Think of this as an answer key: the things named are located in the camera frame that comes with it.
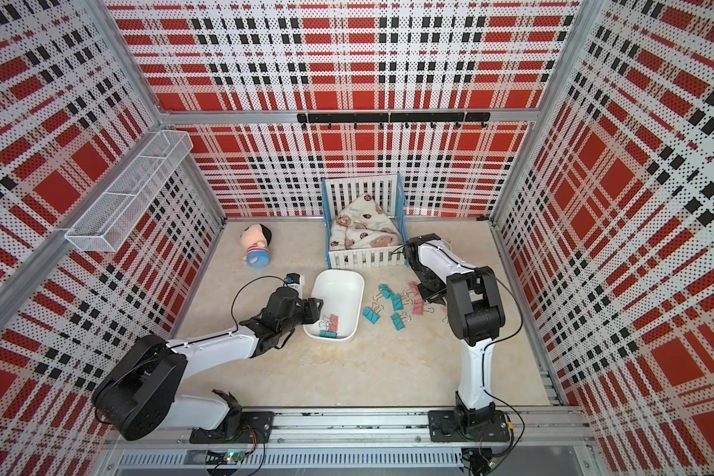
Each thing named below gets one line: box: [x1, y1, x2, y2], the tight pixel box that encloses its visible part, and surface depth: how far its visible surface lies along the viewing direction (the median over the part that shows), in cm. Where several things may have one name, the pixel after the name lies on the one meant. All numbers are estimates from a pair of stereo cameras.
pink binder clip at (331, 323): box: [318, 314, 341, 334], surface depth 95 cm
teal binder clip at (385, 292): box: [371, 283, 395, 301], surface depth 100 cm
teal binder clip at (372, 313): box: [361, 302, 385, 325], surface depth 95 cm
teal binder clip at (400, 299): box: [390, 289, 414, 312], surface depth 98 cm
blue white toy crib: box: [321, 173, 409, 270], surface depth 113 cm
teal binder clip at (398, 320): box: [390, 311, 412, 332], surface depth 94 cm
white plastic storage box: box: [303, 268, 366, 344], surface depth 98 cm
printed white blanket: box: [329, 192, 402, 250], surface depth 116 cm
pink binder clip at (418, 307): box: [412, 298, 436, 316], surface depth 97 cm
